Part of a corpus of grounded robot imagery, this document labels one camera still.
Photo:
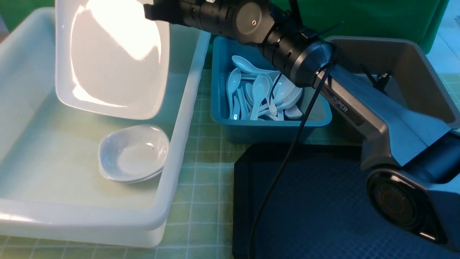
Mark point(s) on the white ceramic spoon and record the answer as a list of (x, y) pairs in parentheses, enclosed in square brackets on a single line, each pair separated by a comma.
[(281, 90)]

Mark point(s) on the small white dish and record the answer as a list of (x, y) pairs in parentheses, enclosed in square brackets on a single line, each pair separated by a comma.
[(104, 175), (134, 152)]

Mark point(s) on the large white square plate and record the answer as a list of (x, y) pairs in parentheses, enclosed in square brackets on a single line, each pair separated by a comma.
[(110, 59)]

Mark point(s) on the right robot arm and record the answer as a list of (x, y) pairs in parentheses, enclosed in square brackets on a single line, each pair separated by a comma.
[(413, 158)]

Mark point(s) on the blue plastic spoon bin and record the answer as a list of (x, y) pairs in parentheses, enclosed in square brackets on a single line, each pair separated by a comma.
[(242, 131)]

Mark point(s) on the white spoon left of pile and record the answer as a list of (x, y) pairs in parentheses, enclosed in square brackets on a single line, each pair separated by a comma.
[(232, 83)]

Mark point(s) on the white spoon of pile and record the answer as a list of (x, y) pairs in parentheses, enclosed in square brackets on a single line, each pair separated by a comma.
[(284, 104), (260, 90), (247, 67), (232, 83)]

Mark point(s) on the white spoon centre of pile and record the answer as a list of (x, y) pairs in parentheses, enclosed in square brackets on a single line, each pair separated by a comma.
[(260, 90)]

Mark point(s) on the white spoon right of pile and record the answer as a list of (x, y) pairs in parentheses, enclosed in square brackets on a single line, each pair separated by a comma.
[(284, 104)]

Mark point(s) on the white spoon top of pile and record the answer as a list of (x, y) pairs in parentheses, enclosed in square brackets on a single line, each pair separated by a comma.
[(247, 67)]

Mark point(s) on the green checkered table mat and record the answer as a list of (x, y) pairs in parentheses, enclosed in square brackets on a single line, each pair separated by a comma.
[(199, 224)]

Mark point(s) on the black serving tray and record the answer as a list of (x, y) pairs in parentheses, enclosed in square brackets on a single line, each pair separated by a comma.
[(318, 209)]

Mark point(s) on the black chopsticks in bin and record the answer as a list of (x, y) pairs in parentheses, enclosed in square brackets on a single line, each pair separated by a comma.
[(380, 81)]

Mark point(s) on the grey plastic chopstick bin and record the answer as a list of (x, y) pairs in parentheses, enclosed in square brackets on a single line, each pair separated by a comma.
[(413, 81)]

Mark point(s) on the large white plastic bin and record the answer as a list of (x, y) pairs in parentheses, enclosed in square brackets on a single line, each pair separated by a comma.
[(27, 68)]

